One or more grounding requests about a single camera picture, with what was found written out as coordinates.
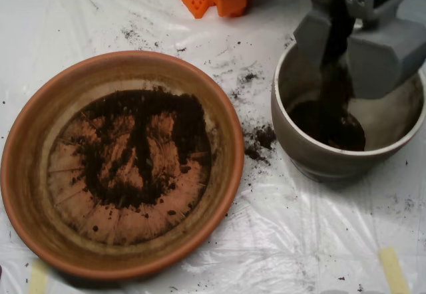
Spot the clear plastic cover sheet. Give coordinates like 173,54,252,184
0,0,426,294

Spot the dark soil heap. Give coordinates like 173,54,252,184
288,100,366,152

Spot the beige masking tape strip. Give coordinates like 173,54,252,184
28,259,50,294
379,246,410,294

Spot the white ceramic plant pot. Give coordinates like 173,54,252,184
270,43,426,184

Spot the dark soil pile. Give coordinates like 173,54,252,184
78,87,206,210

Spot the terracotta clay saucer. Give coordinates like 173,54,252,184
0,50,246,282

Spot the spilled soil patch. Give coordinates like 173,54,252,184
244,123,279,165

